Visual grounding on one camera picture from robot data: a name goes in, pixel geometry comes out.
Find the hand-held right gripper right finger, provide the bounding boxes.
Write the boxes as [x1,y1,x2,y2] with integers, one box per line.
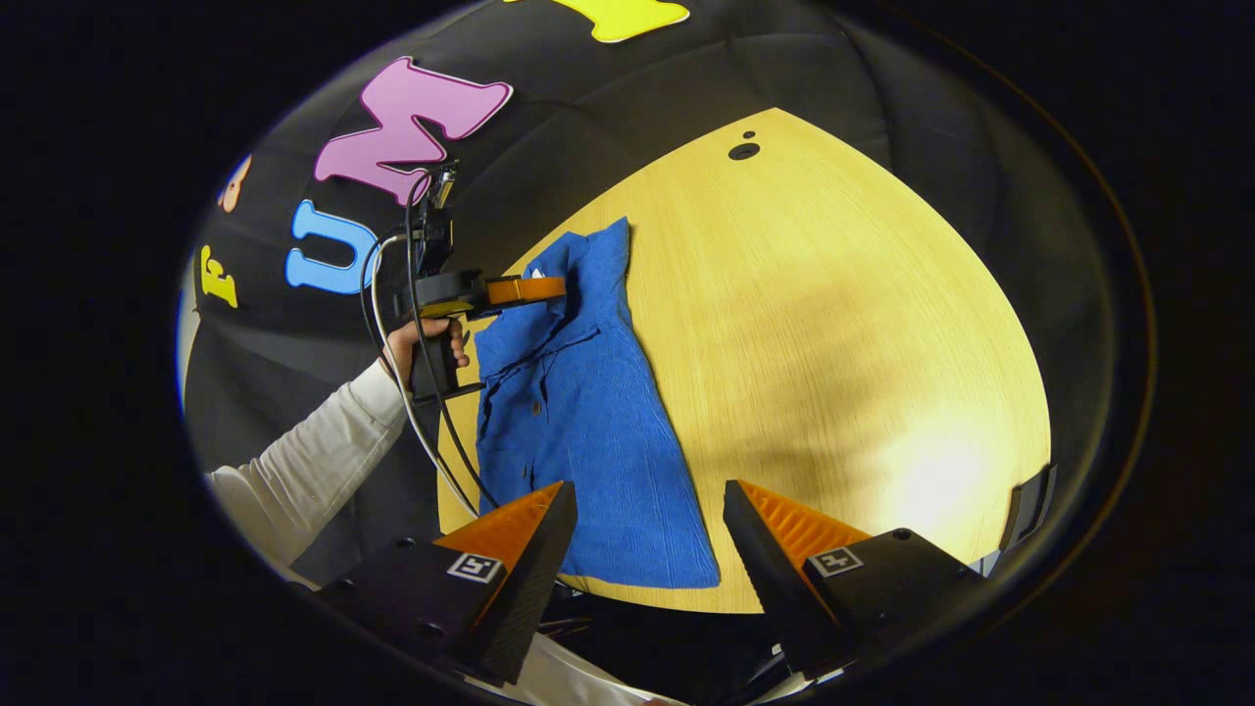
[724,479,984,680]

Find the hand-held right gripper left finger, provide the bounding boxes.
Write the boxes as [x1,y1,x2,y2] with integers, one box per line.
[319,480,577,685]

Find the blue shirt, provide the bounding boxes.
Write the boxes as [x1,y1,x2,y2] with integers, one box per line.
[475,218,722,589]

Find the person's white top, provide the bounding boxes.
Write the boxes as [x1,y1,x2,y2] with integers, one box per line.
[505,632,687,706]

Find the black backdrop cloth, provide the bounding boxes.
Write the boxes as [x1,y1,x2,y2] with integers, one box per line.
[181,0,1148,629]

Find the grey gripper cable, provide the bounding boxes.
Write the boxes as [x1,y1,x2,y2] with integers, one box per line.
[359,233,481,519]

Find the black table edge bracket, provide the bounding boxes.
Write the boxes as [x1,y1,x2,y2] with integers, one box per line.
[1000,463,1058,555]

